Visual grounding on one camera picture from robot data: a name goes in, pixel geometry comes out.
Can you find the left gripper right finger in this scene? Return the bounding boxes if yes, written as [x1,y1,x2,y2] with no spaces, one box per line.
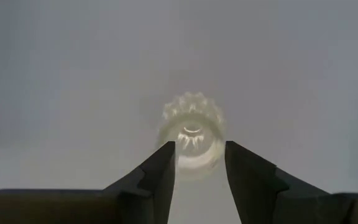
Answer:
[224,140,358,224]

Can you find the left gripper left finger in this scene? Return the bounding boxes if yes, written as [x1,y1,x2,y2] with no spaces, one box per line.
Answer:
[0,141,177,224]

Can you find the clear cut-glass cone vase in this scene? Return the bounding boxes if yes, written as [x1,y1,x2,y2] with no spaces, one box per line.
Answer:
[157,91,228,180]

